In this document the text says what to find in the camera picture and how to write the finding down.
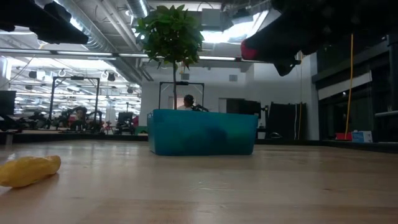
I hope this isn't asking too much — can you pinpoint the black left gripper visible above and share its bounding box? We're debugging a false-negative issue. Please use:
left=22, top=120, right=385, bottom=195
left=0, top=0, right=90, bottom=44

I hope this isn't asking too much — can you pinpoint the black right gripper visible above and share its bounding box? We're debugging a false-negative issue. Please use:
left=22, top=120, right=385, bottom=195
left=248, top=0, right=398, bottom=77

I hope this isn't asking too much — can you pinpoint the teal plastic tupperware container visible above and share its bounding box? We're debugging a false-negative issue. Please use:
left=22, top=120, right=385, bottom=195
left=146, top=108, right=259, bottom=156

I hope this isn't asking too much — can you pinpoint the black curtain panel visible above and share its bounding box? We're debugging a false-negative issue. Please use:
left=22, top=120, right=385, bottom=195
left=267, top=101, right=308, bottom=137

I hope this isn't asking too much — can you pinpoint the linear ceiling light fixture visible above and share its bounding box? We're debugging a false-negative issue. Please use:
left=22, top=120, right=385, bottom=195
left=0, top=48, right=149, bottom=60
left=198, top=55, right=246, bottom=63

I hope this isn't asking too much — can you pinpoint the black background monitor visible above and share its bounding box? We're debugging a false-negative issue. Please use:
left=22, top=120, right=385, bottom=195
left=0, top=90, right=17, bottom=116

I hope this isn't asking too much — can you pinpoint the person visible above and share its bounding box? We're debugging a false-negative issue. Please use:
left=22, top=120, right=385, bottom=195
left=73, top=106, right=90, bottom=131
left=177, top=94, right=200, bottom=111

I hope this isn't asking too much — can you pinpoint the potted green artificial plant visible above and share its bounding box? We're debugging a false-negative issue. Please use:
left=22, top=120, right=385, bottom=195
left=134, top=3, right=205, bottom=111

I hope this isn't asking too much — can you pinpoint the blue and white box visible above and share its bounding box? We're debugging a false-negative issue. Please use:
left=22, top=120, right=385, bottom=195
left=351, top=130, right=373, bottom=144

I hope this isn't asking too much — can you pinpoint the small yellow toy chili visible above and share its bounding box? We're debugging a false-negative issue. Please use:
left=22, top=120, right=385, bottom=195
left=0, top=155, right=62, bottom=189

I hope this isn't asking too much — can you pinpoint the black background gantry frame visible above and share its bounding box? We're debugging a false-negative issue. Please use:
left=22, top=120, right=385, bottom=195
left=49, top=75, right=101, bottom=130
left=158, top=81, right=205, bottom=112

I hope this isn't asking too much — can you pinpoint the dark wall panel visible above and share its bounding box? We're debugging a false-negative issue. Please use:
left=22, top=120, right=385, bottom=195
left=226, top=98, right=262, bottom=114

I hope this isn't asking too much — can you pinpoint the yellow hanging cable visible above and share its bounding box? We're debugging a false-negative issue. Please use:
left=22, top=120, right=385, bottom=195
left=344, top=33, right=354, bottom=139

